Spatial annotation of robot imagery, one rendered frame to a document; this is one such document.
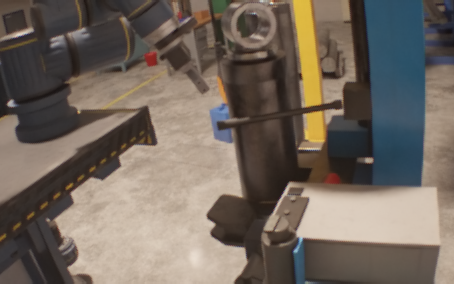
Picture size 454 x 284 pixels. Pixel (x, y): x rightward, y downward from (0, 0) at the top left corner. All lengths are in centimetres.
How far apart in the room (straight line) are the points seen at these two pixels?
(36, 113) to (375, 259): 109
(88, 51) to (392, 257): 111
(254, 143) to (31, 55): 77
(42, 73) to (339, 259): 103
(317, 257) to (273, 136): 50
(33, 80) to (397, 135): 113
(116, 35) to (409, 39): 94
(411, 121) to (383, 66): 18
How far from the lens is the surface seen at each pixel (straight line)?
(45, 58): 138
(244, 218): 136
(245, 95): 128
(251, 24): 264
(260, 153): 134
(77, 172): 116
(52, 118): 141
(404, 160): 127
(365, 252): 93
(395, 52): 116
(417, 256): 93
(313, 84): 400
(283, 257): 86
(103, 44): 145
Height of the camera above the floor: 175
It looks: 23 degrees down
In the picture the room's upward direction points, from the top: 10 degrees counter-clockwise
